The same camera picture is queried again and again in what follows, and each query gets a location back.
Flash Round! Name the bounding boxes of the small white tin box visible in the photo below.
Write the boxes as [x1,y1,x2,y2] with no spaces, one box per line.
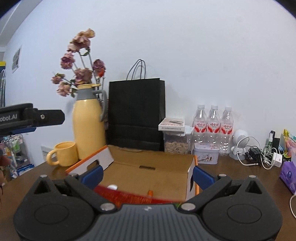
[193,143,220,165]

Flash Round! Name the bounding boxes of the red cardboard box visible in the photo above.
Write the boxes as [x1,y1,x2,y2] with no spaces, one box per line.
[65,145,199,202]

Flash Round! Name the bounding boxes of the yellow ceramic mug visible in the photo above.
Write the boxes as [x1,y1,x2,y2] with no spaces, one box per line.
[46,141,79,167]

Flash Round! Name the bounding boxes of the clear plastic food container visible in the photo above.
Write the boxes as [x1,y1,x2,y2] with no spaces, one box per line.
[164,126,193,154]

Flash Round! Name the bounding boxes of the left water bottle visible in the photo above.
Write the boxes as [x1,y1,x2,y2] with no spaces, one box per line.
[193,104,207,143]

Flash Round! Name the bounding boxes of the water bottle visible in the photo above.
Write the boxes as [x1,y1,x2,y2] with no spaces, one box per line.
[207,105,221,144]
[219,106,234,156]
[193,104,207,143]

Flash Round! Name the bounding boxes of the white robot figurine fan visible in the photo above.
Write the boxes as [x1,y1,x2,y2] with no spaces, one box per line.
[229,130,249,161]

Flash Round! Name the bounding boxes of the middle water bottle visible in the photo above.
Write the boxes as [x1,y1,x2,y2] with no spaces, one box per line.
[207,105,221,144]

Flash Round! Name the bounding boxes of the right water bottle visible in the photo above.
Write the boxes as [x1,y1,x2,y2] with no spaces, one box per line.
[219,106,234,156]

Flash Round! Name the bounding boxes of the flat white printed box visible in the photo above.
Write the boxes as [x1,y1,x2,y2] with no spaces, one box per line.
[158,118,185,132]

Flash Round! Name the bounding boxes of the yellow thermos jug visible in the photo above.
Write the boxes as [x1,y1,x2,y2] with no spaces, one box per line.
[72,84,107,160]

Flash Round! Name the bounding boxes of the dried pink flower bouquet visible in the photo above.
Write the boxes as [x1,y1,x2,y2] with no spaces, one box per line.
[51,28,106,97]

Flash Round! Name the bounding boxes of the purple tissue pack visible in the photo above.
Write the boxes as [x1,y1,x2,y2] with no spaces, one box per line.
[280,161,296,194]

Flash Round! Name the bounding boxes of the black paper shopping bag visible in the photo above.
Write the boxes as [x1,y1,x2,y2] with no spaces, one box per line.
[106,59,166,151]

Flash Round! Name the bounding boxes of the colourful snack packets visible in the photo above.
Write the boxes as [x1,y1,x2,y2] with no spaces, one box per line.
[282,129,296,161]

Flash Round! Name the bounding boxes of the tangled chargers and cables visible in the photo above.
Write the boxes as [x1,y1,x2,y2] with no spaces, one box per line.
[235,131,283,170]

